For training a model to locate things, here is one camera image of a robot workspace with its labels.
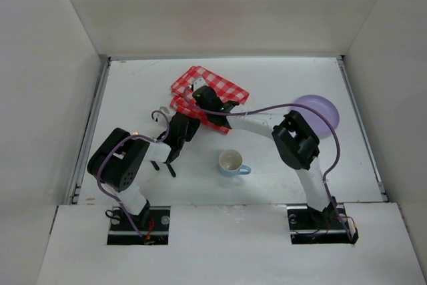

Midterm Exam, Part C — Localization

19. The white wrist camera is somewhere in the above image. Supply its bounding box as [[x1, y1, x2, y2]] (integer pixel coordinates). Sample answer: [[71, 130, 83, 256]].
[[191, 77, 207, 91], [159, 106, 170, 115]]

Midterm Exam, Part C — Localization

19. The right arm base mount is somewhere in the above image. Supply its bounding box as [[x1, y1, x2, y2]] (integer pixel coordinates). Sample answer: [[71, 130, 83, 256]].
[[287, 204, 359, 245]]

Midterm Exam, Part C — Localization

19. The light blue mug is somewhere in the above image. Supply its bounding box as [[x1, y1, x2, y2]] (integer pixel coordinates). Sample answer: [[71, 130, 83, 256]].
[[218, 150, 252, 177]]

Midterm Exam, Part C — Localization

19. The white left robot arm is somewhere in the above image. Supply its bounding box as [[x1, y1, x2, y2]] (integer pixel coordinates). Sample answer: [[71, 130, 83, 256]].
[[87, 112, 200, 228]]

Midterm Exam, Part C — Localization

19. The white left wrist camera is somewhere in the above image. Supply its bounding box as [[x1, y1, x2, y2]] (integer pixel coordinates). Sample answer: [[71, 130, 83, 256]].
[[159, 106, 170, 115]]

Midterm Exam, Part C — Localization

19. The black handled gold fork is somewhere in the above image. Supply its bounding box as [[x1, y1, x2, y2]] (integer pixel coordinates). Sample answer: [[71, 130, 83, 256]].
[[166, 164, 177, 178]]

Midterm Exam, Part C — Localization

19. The purple plastic plate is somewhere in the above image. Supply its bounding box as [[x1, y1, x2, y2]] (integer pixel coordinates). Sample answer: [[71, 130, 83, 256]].
[[294, 95, 340, 139]]

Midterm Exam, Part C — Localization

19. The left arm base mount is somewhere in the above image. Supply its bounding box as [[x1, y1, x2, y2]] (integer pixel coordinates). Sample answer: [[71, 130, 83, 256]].
[[105, 206, 171, 246]]

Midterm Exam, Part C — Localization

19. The red checkered cloth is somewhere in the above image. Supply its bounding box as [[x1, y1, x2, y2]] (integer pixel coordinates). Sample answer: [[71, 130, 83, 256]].
[[169, 66, 250, 135]]

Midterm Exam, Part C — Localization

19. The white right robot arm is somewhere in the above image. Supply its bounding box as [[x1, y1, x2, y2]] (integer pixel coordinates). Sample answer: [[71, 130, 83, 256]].
[[191, 84, 340, 214]]

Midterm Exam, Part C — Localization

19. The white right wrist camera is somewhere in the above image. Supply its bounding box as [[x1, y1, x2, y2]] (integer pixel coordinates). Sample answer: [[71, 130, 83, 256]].
[[191, 77, 207, 91]]

